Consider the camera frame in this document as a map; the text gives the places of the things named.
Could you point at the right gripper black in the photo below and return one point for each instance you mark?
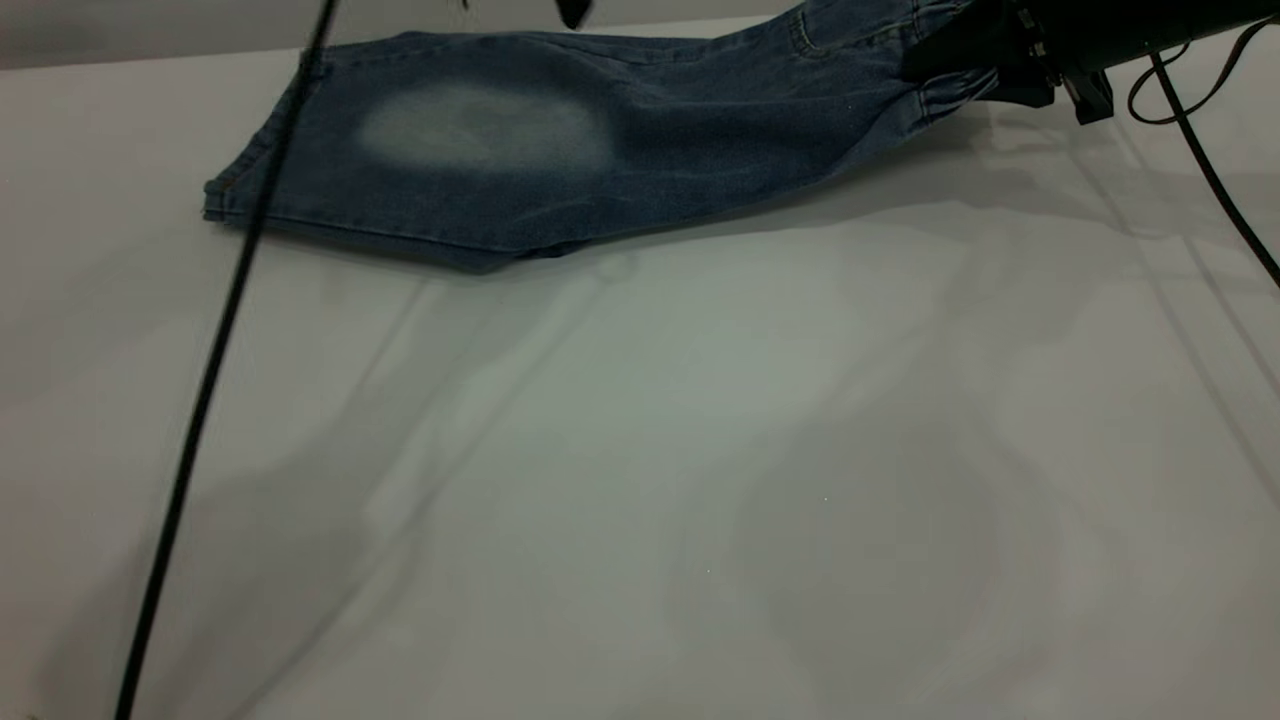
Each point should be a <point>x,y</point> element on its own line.
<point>1035,35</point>

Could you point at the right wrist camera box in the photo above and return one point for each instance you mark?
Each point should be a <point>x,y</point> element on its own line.
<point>1092,98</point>

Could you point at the blue denim shorts basketball print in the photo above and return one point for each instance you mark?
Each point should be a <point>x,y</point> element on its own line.
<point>700,130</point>

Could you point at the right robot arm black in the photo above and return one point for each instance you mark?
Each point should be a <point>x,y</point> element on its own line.
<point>1160,25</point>

